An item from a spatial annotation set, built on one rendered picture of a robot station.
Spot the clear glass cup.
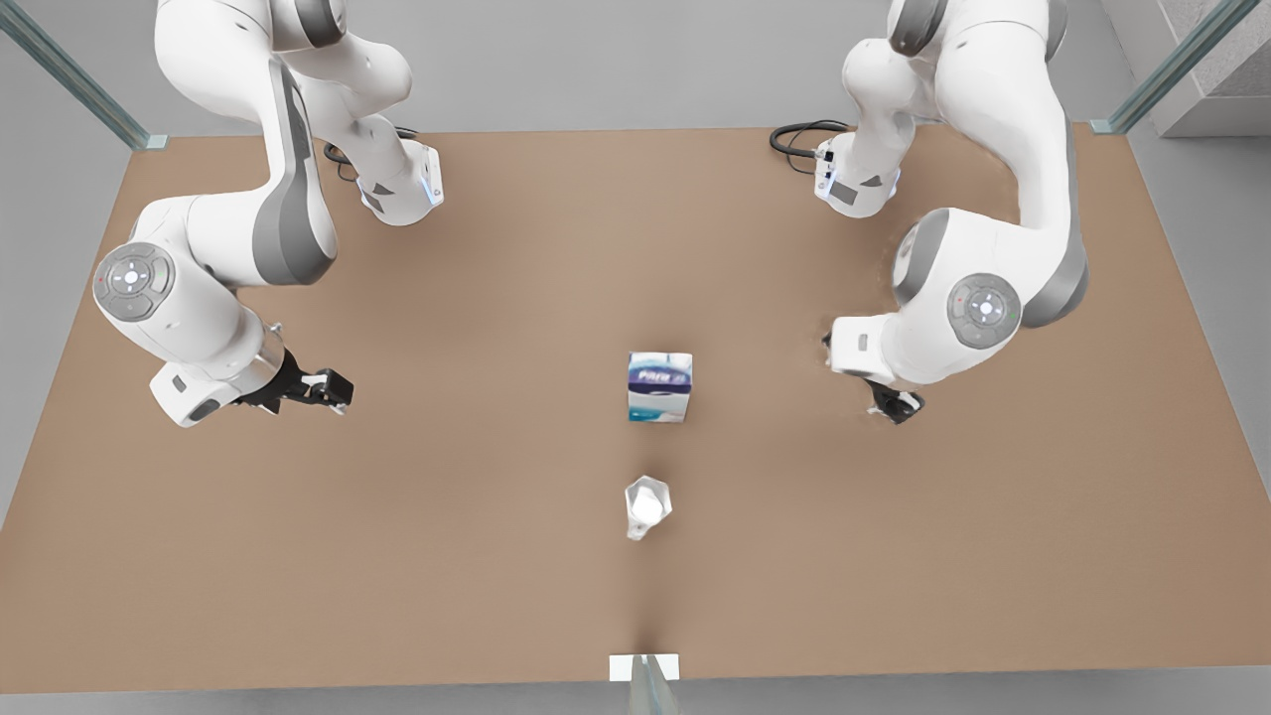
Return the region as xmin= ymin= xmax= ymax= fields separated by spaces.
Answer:
xmin=625 ymin=476 xmax=673 ymax=541

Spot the blue and white carton box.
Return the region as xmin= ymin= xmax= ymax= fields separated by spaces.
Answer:
xmin=628 ymin=352 xmax=694 ymax=425

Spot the silver frame post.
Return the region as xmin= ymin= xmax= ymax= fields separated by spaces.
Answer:
xmin=0 ymin=0 xmax=169 ymax=152
xmin=609 ymin=653 xmax=681 ymax=715
xmin=1090 ymin=0 xmax=1264 ymax=136

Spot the black cable loop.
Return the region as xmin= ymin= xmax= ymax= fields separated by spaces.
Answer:
xmin=770 ymin=120 xmax=853 ymax=172
xmin=324 ymin=127 xmax=420 ymax=184

